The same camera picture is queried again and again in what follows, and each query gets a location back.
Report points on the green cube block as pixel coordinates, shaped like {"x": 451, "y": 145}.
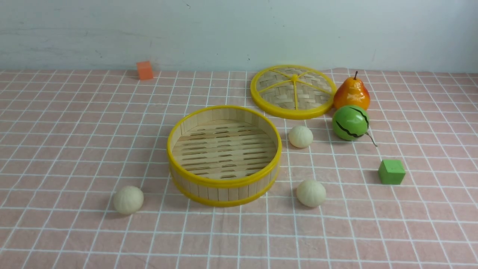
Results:
{"x": 391, "y": 172}

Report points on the orange yellow toy pear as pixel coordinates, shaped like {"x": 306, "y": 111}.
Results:
{"x": 352, "y": 92}

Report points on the orange cube block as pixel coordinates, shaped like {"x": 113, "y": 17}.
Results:
{"x": 145, "y": 70}

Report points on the green toy watermelon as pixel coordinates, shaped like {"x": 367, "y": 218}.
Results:
{"x": 351, "y": 122}

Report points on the yellow rimmed woven steamer lid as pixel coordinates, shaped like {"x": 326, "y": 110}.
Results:
{"x": 293, "y": 92}

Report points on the yellow rimmed bamboo steamer tray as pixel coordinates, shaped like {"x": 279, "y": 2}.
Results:
{"x": 224, "y": 156}

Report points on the pink checkered tablecloth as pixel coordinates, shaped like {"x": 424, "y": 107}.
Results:
{"x": 71, "y": 139}

